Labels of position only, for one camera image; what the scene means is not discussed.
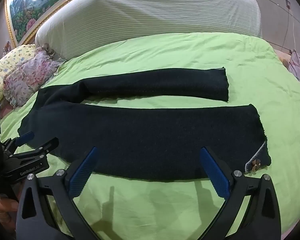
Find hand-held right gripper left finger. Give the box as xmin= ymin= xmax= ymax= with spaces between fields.
xmin=16 ymin=146 xmax=100 ymax=240

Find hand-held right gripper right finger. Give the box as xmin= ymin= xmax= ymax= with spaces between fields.
xmin=199 ymin=147 xmax=282 ymax=240

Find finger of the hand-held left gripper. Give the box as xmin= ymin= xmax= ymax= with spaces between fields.
xmin=9 ymin=137 xmax=60 ymax=159
xmin=1 ymin=131 xmax=35 ymax=153

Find dark navy pants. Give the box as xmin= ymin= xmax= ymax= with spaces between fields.
xmin=17 ymin=67 xmax=272 ymax=182

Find person's left hand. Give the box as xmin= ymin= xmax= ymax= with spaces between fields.
xmin=0 ymin=194 xmax=19 ymax=240

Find pink floral pillow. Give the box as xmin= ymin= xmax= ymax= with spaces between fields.
xmin=2 ymin=44 xmax=65 ymax=108

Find yellow patterned pillow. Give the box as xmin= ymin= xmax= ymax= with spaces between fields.
xmin=0 ymin=44 xmax=37 ymax=103

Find brown fuzzy object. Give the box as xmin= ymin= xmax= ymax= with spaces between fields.
xmin=40 ymin=43 xmax=56 ymax=57

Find gold framed landscape painting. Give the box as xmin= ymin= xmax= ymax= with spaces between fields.
xmin=4 ymin=0 xmax=127 ymax=48

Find green bed sheet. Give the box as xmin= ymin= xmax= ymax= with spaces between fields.
xmin=0 ymin=32 xmax=300 ymax=240

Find white striped headboard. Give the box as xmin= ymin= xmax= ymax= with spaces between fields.
xmin=35 ymin=0 xmax=263 ymax=60

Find dark cable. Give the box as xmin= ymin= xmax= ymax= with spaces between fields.
xmin=282 ymin=7 xmax=290 ymax=49

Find white cable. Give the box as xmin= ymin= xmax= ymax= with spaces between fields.
xmin=290 ymin=8 xmax=297 ymax=52

